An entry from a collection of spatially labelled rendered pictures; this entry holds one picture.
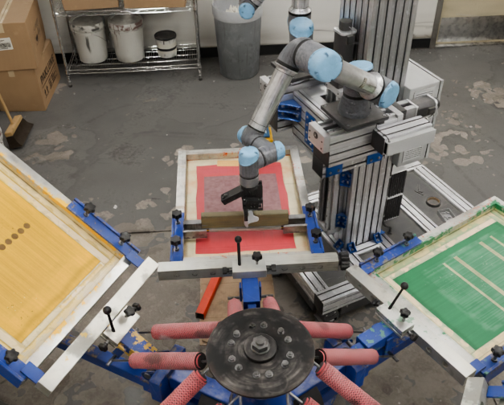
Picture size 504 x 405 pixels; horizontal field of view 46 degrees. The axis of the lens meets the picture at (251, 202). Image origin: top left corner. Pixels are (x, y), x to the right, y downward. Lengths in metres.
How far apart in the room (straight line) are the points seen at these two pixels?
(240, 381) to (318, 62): 1.15
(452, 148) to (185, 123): 2.15
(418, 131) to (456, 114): 2.55
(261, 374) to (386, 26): 1.74
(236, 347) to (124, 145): 3.38
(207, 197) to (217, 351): 1.17
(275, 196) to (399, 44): 0.90
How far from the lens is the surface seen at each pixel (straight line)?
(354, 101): 2.68
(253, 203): 2.36
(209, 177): 2.84
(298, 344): 1.70
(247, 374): 1.64
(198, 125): 5.03
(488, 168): 4.80
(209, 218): 2.43
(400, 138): 2.78
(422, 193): 4.06
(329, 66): 2.23
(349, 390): 1.75
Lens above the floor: 2.66
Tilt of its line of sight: 39 degrees down
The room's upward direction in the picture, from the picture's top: 1 degrees counter-clockwise
